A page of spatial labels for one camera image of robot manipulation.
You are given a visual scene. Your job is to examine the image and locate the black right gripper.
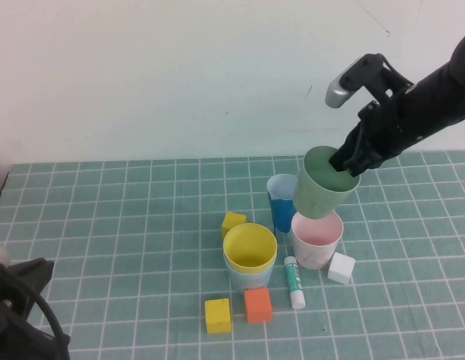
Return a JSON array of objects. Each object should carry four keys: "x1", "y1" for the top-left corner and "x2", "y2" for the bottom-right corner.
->
[{"x1": 328, "y1": 88, "x2": 425, "y2": 178}]

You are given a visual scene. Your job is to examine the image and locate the green plastic cup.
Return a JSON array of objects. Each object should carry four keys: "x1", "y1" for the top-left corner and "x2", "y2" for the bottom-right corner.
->
[{"x1": 292, "y1": 145, "x2": 360, "y2": 220}]

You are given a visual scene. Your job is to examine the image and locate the pink plastic cup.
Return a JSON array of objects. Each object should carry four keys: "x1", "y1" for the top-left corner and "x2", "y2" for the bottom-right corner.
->
[{"x1": 290, "y1": 211, "x2": 344, "y2": 270}]

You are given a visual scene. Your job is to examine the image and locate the yellow plastic cup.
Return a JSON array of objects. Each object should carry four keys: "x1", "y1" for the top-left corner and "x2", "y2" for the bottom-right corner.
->
[{"x1": 222, "y1": 223, "x2": 278, "y2": 274}]

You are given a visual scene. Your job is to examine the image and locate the blue paper cone cup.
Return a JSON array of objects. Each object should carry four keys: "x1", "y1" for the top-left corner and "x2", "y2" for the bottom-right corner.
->
[{"x1": 266, "y1": 173, "x2": 299, "y2": 237}]

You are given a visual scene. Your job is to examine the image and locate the white cube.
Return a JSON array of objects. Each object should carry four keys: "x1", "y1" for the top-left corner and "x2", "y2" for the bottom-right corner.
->
[{"x1": 327, "y1": 252, "x2": 356, "y2": 285}]

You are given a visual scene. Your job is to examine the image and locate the green white glue stick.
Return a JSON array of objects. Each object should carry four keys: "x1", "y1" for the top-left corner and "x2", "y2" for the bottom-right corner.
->
[{"x1": 283, "y1": 256, "x2": 306, "y2": 310}]

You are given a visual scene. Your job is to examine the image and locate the yellow wooden cube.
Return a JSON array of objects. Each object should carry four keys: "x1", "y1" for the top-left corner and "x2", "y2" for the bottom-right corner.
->
[
  {"x1": 221, "y1": 211, "x2": 248, "y2": 238},
  {"x1": 204, "y1": 298, "x2": 232, "y2": 335}
]

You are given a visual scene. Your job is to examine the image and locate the light blue plastic cup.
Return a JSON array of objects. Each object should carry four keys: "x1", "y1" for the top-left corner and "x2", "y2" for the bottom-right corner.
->
[{"x1": 223, "y1": 254, "x2": 275, "y2": 292}]

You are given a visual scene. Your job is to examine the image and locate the orange wooden cube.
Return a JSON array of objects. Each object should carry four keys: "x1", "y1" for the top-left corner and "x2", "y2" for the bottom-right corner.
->
[{"x1": 244, "y1": 287, "x2": 273, "y2": 324}]

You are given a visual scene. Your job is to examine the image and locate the green grid table mat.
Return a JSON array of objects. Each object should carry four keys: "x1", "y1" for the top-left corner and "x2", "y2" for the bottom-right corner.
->
[{"x1": 0, "y1": 149, "x2": 465, "y2": 360}]

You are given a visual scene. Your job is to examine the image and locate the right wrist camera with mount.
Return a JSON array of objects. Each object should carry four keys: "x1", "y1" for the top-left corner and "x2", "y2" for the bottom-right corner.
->
[{"x1": 325, "y1": 53, "x2": 416, "y2": 110}]

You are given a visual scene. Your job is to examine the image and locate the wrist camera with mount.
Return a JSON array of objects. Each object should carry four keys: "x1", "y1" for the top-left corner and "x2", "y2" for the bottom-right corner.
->
[
  {"x1": 0, "y1": 243, "x2": 56, "y2": 314},
  {"x1": 325, "y1": 53, "x2": 416, "y2": 110}
]

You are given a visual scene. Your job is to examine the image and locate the black cable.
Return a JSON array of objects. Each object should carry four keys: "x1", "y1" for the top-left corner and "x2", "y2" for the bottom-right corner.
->
[{"x1": 24, "y1": 286, "x2": 71, "y2": 360}]

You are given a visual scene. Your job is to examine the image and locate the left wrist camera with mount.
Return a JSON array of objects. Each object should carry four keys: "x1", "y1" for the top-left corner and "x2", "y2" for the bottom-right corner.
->
[{"x1": 0, "y1": 243, "x2": 56, "y2": 314}]

